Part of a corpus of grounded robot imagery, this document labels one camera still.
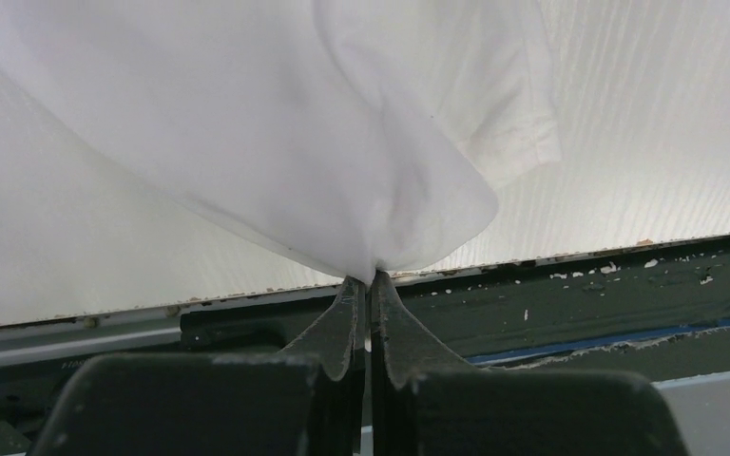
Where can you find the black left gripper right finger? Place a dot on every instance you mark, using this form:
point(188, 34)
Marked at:
point(428, 400)

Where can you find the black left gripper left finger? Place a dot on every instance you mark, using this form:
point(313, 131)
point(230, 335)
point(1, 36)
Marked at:
point(302, 400)

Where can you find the white t-shirt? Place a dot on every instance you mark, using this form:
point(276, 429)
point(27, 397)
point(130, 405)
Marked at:
point(351, 137)

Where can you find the aluminium rail frame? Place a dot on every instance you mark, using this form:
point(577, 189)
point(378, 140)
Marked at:
point(123, 330)

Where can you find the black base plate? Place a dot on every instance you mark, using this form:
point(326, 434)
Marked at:
point(661, 311)

